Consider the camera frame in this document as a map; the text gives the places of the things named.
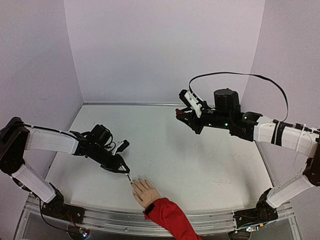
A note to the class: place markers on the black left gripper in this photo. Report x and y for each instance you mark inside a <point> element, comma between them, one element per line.
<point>118,159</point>

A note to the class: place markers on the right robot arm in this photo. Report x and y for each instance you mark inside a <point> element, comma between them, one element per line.
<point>255,127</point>

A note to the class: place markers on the circuit board with leds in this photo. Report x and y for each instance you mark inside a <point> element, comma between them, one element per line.
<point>78,233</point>

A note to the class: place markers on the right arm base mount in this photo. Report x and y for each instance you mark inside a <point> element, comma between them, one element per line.
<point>261,214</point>

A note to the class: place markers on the red nail polish bottle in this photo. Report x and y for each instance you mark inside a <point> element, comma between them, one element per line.
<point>178,112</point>

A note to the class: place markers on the red jacket sleeve forearm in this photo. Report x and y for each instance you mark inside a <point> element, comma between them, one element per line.
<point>169,216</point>

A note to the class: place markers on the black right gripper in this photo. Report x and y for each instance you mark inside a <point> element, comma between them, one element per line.
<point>197,121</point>

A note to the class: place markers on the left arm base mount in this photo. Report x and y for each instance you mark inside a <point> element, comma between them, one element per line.
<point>58,209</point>

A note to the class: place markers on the mannequin hand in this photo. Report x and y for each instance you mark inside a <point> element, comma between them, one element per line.
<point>145,191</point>

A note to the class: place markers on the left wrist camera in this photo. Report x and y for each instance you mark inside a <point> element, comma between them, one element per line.
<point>120,147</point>

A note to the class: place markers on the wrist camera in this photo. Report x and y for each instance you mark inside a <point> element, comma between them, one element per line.
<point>120,147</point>
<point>193,101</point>

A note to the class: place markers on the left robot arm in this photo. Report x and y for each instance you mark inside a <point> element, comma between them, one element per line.
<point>17,137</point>

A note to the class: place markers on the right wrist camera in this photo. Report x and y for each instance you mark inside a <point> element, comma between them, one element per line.
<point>193,101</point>

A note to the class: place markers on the aluminium front rail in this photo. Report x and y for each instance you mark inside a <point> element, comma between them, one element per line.
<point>130,222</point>

